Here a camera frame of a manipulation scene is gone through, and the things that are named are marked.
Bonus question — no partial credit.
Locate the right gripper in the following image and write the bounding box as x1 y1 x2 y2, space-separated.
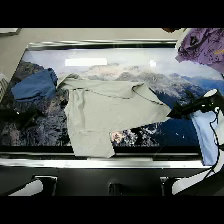
167 101 198 120

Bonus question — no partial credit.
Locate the grey long-sleeved shirt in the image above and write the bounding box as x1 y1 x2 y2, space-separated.
57 73 173 159

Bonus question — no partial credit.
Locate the silver frame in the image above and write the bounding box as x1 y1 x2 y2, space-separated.
0 151 224 197

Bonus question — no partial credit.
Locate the light blue garment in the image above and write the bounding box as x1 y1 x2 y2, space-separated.
191 109 224 167

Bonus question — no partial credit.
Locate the purple garment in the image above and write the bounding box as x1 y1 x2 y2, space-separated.
175 28 224 73

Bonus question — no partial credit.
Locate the black cable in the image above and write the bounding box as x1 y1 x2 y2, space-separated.
208 107 224 178

